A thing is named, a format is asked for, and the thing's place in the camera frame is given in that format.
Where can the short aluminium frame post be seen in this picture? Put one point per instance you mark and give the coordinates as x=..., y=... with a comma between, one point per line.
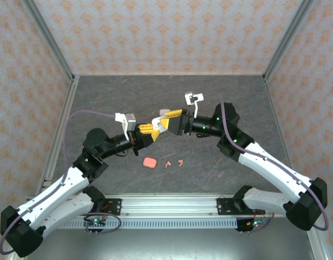
x=316, y=243

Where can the brushed metal panel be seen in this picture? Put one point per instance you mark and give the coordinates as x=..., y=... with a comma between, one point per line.
x=169, y=246

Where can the small circuit board with LED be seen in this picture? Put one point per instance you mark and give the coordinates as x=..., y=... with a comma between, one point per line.
x=95, y=223
x=257, y=223

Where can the aluminium corner post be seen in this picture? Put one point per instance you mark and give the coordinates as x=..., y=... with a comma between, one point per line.
x=288, y=35
x=48, y=35

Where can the aluminium side rail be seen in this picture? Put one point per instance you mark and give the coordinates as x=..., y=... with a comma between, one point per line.
x=274, y=108
x=69, y=100

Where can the wide aluminium base rail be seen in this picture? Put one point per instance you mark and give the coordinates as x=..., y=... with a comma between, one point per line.
x=169, y=205

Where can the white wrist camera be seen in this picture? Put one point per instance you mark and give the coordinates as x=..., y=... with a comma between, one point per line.
x=196, y=108
x=129, y=120

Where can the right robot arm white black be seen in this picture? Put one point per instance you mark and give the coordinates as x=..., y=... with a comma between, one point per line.
x=277, y=176

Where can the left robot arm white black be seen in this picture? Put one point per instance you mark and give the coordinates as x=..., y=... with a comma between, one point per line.
x=52, y=192

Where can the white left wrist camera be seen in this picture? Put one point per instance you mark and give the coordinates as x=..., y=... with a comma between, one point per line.
x=129, y=120

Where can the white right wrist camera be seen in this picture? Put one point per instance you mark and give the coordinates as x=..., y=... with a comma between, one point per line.
x=196, y=108

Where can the pink earbud charging case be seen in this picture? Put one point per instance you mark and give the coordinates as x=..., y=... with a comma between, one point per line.
x=149, y=162

